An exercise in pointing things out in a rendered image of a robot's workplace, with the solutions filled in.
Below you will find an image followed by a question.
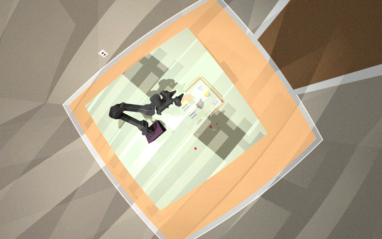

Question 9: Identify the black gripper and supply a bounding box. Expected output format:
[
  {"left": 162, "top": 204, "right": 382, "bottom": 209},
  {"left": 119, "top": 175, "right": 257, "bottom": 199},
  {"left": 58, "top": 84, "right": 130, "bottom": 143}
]
[{"left": 162, "top": 90, "right": 184, "bottom": 108}]

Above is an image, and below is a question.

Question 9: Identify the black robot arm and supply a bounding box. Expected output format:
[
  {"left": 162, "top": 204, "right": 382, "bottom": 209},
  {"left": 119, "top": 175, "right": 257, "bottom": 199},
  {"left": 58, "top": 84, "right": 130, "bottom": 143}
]
[{"left": 109, "top": 90, "right": 171, "bottom": 138}]

